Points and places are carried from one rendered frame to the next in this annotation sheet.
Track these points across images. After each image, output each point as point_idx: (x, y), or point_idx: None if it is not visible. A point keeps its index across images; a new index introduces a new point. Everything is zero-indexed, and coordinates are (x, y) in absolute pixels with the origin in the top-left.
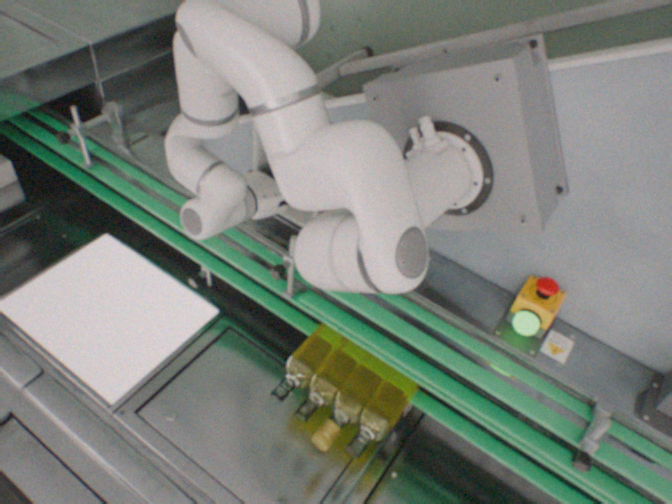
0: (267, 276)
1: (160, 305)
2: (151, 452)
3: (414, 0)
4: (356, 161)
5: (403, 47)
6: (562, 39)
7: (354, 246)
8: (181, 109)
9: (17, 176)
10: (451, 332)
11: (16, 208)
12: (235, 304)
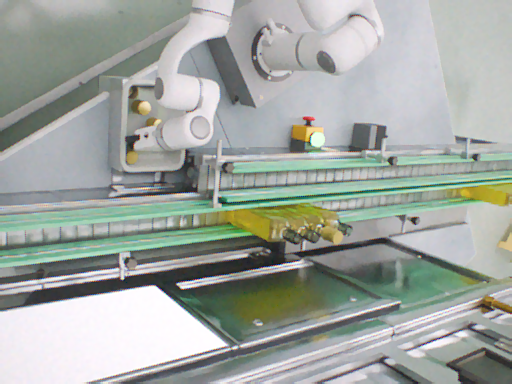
0: (189, 208)
1: (120, 307)
2: (285, 342)
3: (1, 72)
4: None
5: (0, 115)
6: (123, 69)
7: (367, 23)
8: (207, 15)
9: None
10: (303, 161)
11: None
12: None
